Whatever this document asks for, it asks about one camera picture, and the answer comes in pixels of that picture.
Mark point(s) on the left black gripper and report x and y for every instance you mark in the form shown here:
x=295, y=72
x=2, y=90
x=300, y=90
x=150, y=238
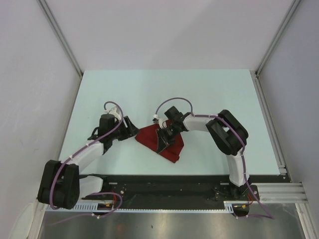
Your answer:
x=130, y=130

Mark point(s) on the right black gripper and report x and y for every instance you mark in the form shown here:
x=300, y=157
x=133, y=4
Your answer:
x=162, y=142

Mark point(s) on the red cloth napkin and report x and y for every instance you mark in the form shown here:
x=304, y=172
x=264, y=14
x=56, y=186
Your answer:
x=148, y=138

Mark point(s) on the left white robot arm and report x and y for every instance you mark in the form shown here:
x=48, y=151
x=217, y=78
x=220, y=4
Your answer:
x=61, y=185

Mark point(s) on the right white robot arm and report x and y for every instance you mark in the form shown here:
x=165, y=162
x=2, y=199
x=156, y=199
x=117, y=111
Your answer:
x=227, y=132

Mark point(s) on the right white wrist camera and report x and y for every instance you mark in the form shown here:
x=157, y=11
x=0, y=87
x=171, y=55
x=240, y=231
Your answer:
x=159, y=121

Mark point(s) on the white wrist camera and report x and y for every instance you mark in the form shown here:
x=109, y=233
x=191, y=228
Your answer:
x=115, y=111
x=159, y=121

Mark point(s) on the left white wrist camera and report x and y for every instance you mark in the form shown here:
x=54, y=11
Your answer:
x=115, y=111

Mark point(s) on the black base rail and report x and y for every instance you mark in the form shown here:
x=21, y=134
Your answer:
x=158, y=192

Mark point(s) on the aluminium front frame rail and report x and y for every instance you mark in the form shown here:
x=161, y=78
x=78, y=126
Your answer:
x=282, y=193

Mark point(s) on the left aluminium frame post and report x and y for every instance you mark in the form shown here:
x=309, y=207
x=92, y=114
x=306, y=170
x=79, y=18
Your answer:
x=44, y=6

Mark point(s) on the aluminium frame post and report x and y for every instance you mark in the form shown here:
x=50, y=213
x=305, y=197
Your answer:
x=44, y=6
x=279, y=34

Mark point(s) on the right aluminium frame post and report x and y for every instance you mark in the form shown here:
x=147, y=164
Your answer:
x=279, y=34

